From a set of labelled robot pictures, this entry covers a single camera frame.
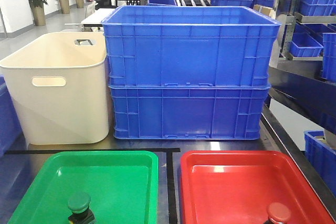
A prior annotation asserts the green push button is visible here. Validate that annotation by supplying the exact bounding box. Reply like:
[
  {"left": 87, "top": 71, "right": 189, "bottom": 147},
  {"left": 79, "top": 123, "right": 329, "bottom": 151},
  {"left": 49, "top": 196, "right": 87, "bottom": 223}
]
[{"left": 68, "top": 191, "right": 97, "bottom": 223}]

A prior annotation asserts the red push button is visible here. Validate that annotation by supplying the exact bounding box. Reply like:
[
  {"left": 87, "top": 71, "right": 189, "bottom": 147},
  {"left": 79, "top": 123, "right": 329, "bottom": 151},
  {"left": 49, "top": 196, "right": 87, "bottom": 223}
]
[{"left": 264, "top": 202, "right": 291, "bottom": 224}]

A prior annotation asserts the lower blue stacked crate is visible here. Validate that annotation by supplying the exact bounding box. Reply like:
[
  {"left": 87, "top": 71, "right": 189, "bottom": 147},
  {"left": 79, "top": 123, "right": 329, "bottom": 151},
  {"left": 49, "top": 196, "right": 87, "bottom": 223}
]
[{"left": 110, "top": 85, "right": 270, "bottom": 140}]

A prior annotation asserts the blue stacked crate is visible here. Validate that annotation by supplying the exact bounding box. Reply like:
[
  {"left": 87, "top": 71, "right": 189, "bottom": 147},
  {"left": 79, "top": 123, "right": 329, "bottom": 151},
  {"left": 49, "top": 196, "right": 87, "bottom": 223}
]
[
  {"left": 102, "top": 6, "right": 280, "bottom": 87},
  {"left": 110, "top": 85, "right": 270, "bottom": 140}
]

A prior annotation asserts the upper blue stacked crate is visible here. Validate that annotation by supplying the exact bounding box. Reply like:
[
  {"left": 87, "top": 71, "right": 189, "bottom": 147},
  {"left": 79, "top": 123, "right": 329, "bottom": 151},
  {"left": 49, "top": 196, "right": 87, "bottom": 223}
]
[{"left": 102, "top": 6, "right": 280, "bottom": 87}]

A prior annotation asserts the green plastic tray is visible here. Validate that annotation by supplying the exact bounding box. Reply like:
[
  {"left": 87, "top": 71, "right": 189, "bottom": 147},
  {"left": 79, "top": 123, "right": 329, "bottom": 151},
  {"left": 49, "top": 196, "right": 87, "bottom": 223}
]
[{"left": 9, "top": 151, "right": 158, "bottom": 223}]

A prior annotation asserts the red plastic tray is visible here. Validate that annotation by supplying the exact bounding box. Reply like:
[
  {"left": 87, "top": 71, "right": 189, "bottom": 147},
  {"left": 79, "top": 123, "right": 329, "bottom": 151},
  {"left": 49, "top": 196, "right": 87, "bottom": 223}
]
[{"left": 181, "top": 151, "right": 333, "bottom": 223}]

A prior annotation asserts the cream plastic basket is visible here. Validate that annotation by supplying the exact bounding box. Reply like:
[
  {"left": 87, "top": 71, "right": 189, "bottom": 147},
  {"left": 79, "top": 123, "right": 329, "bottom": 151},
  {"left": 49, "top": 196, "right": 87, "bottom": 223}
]
[{"left": 1, "top": 32, "right": 112, "bottom": 145}]

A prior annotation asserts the potted plant background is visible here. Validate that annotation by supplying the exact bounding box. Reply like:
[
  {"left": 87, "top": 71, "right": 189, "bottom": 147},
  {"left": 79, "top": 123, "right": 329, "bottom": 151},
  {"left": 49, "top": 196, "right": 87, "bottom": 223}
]
[{"left": 28, "top": 0, "right": 48, "bottom": 26}]

